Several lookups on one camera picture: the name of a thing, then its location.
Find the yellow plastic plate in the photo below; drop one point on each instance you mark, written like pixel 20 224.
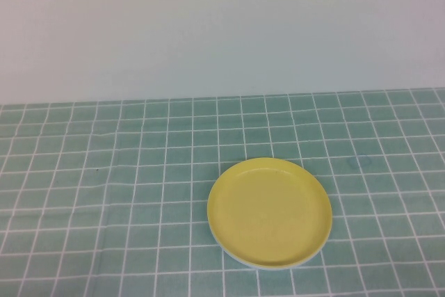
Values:
pixel 271 210

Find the light blue plastic plate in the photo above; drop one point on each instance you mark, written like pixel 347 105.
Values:
pixel 232 254

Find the green white checkered tablecloth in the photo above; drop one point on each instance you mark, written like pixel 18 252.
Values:
pixel 104 206

